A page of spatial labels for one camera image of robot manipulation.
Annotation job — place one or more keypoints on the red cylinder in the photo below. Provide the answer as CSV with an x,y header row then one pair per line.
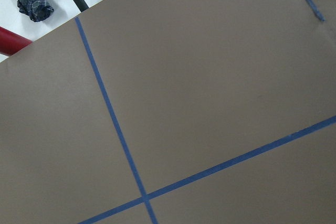
x,y
12,43

